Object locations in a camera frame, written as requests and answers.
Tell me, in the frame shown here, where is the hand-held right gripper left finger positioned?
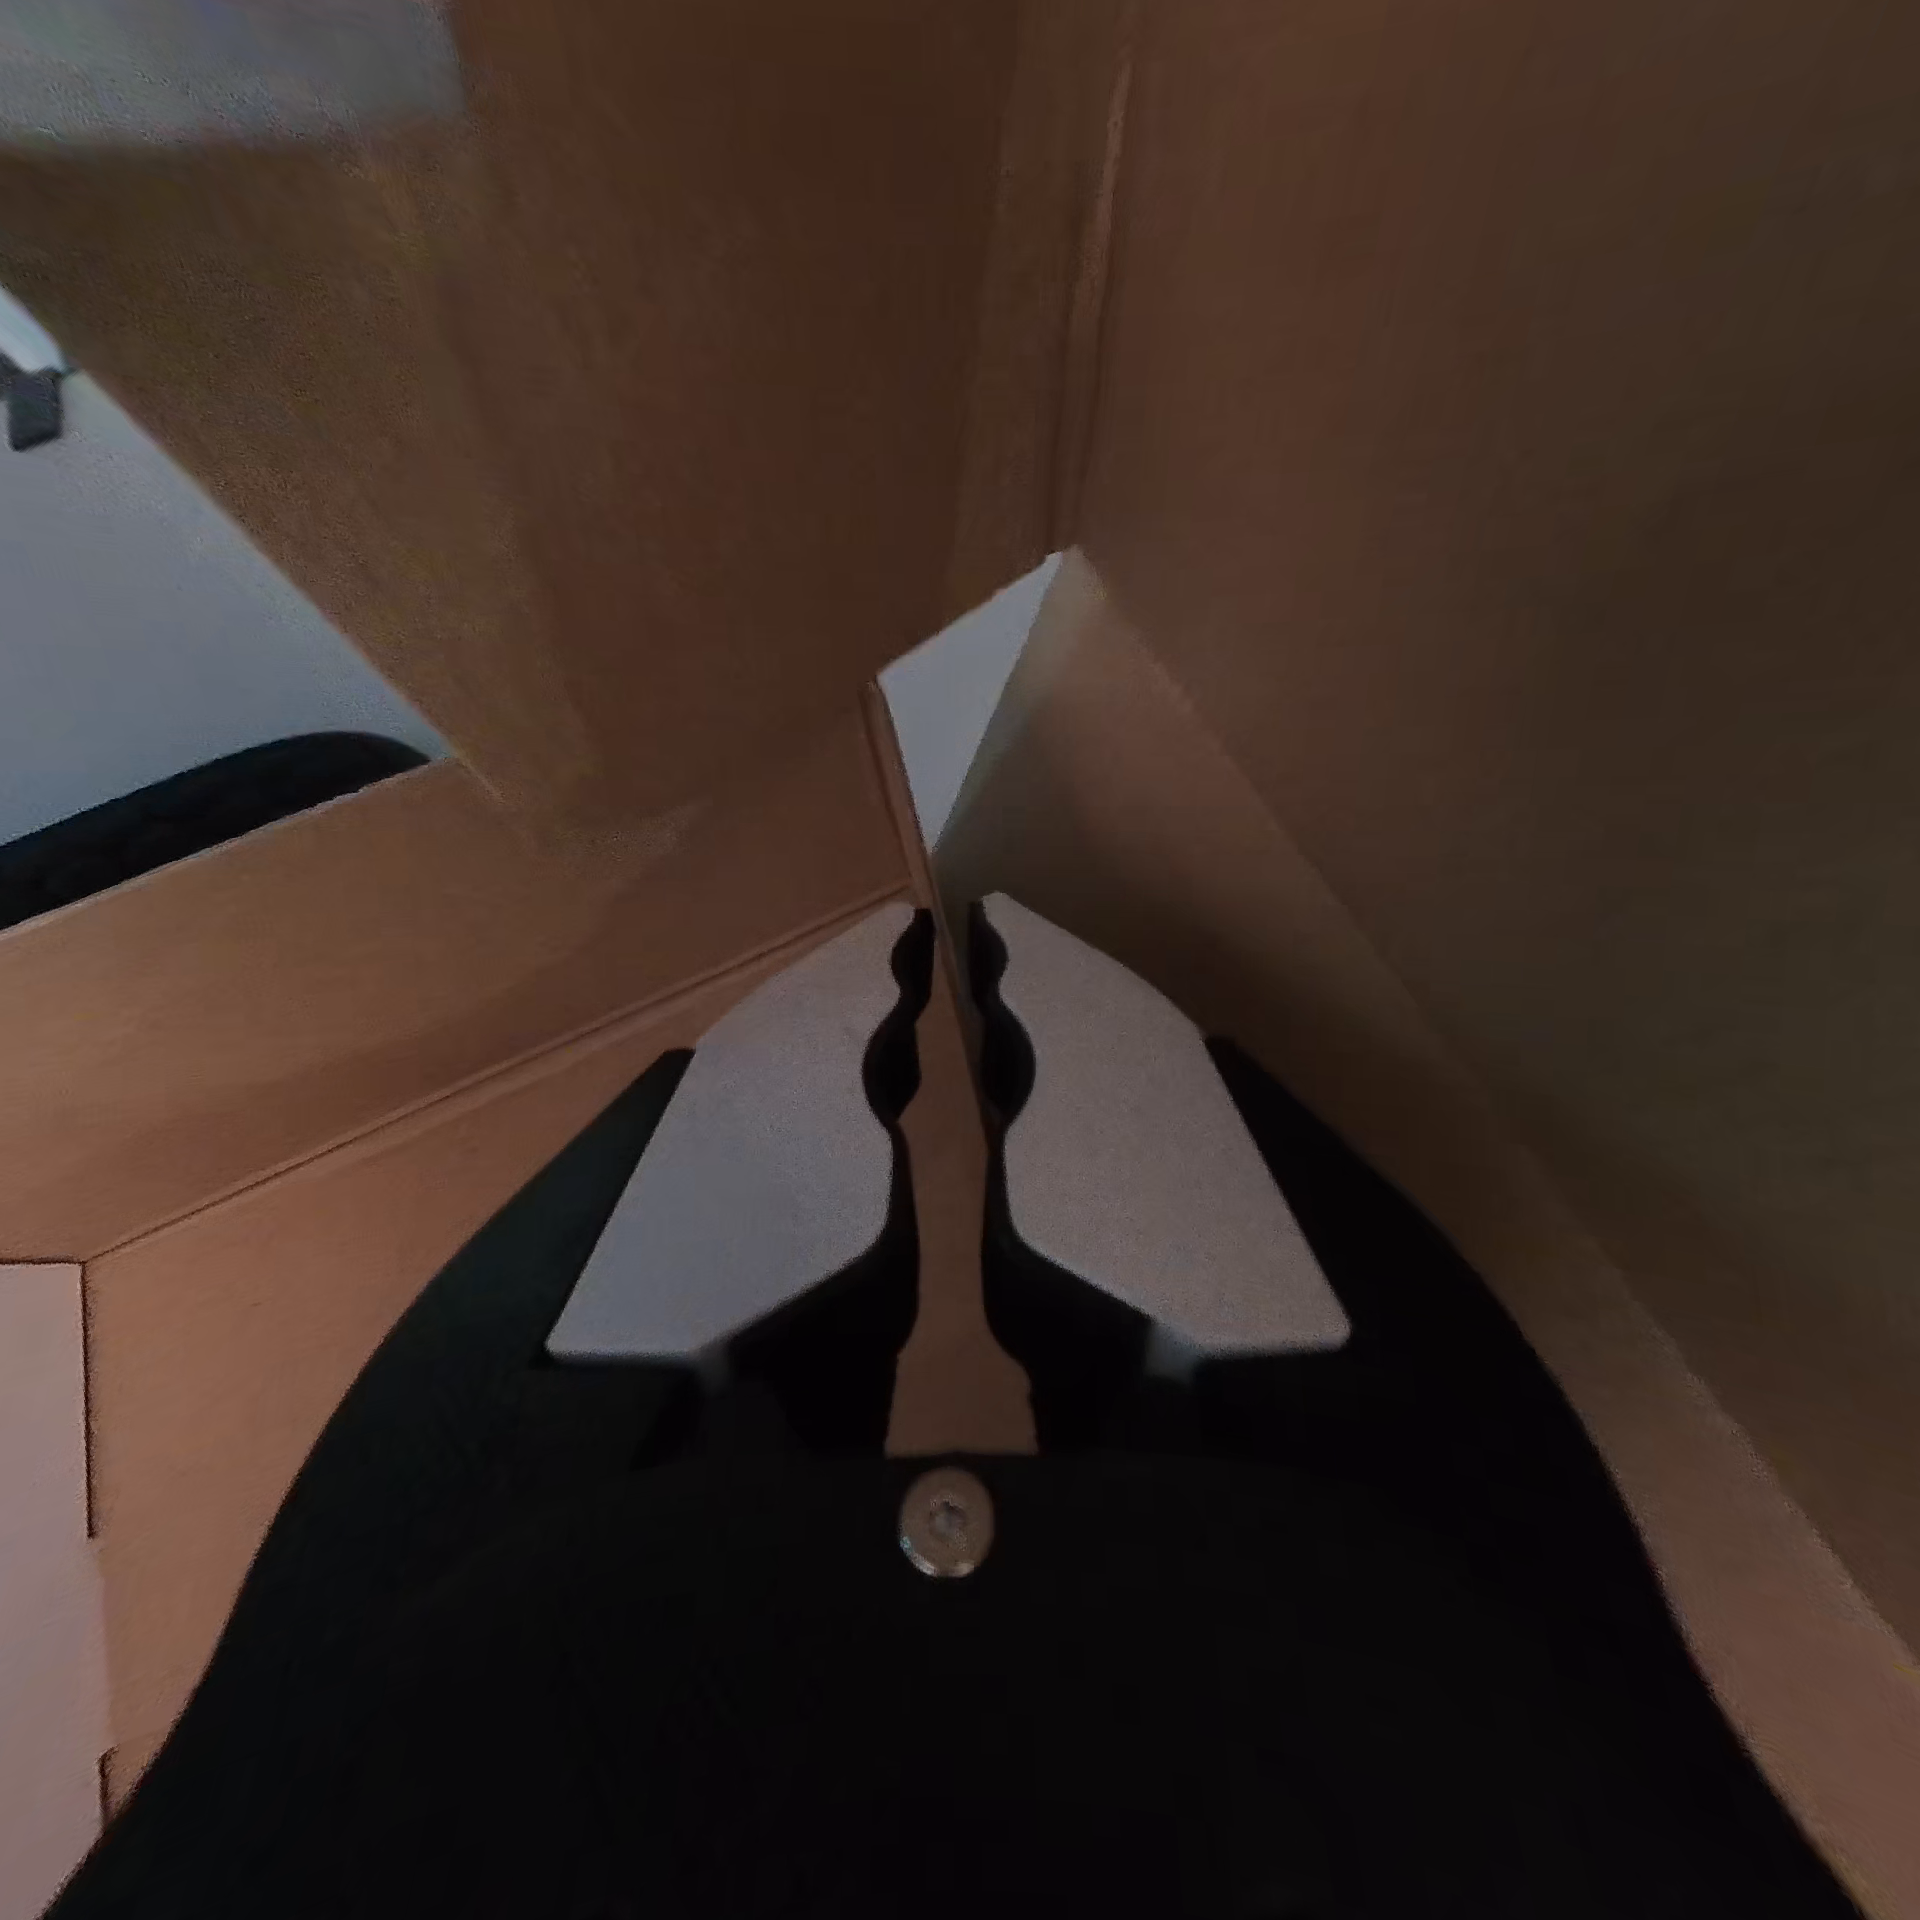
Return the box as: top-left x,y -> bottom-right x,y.
547,903 -> 935,1454

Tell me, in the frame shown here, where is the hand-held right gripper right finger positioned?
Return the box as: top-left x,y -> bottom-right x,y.
966,895 -> 1352,1454

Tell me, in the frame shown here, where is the white cardboard mailer box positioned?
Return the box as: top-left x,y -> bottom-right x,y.
0,0 -> 1920,1920

